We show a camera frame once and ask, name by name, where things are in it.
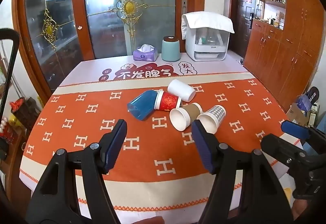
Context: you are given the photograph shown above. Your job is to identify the cardboard box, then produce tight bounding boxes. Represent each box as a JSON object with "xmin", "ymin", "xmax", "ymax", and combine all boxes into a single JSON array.
[{"xmin": 286, "ymin": 103, "xmax": 311, "ymax": 125}]

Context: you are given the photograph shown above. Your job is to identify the red paper cup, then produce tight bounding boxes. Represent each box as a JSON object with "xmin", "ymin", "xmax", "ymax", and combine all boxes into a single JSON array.
[{"xmin": 155, "ymin": 89, "xmax": 182, "ymax": 113}]

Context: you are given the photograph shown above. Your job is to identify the blue plastic cup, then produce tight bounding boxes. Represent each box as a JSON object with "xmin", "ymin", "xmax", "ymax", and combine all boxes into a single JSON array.
[{"xmin": 127, "ymin": 90, "xmax": 160, "ymax": 121}]

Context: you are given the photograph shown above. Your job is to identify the white towel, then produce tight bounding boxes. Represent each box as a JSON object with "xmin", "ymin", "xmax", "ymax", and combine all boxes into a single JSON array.
[{"xmin": 181, "ymin": 11, "xmax": 235, "ymax": 40}]

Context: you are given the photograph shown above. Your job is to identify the white countertop appliance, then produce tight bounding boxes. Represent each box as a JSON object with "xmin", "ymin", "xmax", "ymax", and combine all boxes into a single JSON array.
[{"xmin": 185, "ymin": 26, "xmax": 230, "ymax": 62}]

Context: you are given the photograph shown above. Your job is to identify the teal canister with brown lid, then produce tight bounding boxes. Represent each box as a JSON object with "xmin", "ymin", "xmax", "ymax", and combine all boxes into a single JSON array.
[{"xmin": 162, "ymin": 36, "xmax": 181, "ymax": 62}]

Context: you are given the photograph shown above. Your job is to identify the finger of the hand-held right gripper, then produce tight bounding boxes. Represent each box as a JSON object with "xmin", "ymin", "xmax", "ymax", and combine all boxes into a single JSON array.
[
  {"xmin": 260, "ymin": 134, "xmax": 310, "ymax": 172},
  {"xmin": 281, "ymin": 120, "xmax": 326, "ymax": 149}
]

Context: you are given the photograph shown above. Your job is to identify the orange patterned tablecloth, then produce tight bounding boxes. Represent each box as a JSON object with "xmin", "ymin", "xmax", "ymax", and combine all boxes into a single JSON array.
[{"xmin": 19, "ymin": 57, "xmax": 305, "ymax": 224}]

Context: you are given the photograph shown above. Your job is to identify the glass sliding door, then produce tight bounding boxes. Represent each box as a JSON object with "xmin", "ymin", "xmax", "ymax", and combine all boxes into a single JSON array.
[
  {"xmin": 84, "ymin": 0, "xmax": 179, "ymax": 60},
  {"xmin": 24, "ymin": 0, "xmax": 89, "ymax": 87}
]

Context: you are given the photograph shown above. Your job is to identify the checked paper cup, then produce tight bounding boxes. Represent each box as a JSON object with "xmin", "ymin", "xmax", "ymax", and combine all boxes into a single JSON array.
[{"xmin": 197, "ymin": 105, "xmax": 227, "ymax": 134}]

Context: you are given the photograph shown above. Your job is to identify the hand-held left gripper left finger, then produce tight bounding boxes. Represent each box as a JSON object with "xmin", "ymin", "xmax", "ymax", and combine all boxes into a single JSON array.
[{"xmin": 25, "ymin": 119, "xmax": 128, "ymax": 224}]

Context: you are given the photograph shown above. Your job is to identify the plain white cup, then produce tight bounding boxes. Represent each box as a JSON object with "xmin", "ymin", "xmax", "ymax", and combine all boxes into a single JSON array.
[{"xmin": 167, "ymin": 79, "xmax": 196, "ymax": 102}]

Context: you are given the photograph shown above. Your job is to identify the wooden cabinet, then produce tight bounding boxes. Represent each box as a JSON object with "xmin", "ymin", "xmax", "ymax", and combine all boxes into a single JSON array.
[{"xmin": 244, "ymin": 0, "xmax": 326, "ymax": 113}]

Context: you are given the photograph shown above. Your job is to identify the black metal frame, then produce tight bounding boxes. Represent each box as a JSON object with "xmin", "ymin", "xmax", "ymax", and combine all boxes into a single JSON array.
[{"xmin": 0, "ymin": 28, "xmax": 21, "ymax": 119}]

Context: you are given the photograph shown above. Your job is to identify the dark entrance door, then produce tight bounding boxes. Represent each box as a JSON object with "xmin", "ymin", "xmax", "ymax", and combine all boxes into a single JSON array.
[{"xmin": 235, "ymin": 0, "xmax": 256, "ymax": 55}]

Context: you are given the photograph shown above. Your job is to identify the person's left hand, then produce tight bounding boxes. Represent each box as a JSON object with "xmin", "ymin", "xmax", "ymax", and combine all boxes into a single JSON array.
[{"xmin": 134, "ymin": 216, "xmax": 165, "ymax": 224}]

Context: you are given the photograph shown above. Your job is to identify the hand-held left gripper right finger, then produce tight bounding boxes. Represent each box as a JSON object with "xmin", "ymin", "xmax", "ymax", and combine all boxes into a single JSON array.
[{"xmin": 192, "ymin": 120, "xmax": 293, "ymax": 224}]

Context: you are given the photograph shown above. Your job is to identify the blue bag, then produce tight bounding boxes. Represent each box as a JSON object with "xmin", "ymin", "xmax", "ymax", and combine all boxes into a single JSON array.
[{"xmin": 297, "ymin": 87, "xmax": 320, "ymax": 113}]

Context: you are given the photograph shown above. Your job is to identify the person's right forearm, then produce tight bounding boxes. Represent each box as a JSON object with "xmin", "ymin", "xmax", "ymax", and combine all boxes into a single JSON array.
[{"xmin": 292, "ymin": 199, "xmax": 316, "ymax": 224}]

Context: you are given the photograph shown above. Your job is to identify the brown corrugated paper cup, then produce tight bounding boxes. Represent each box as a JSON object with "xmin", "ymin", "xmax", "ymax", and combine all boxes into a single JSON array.
[{"xmin": 170, "ymin": 102, "xmax": 203, "ymax": 131}]

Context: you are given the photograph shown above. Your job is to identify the purple tissue box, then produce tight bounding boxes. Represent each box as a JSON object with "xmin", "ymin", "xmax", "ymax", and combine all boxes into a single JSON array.
[{"xmin": 133, "ymin": 44, "xmax": 158, "ymax": 62}]

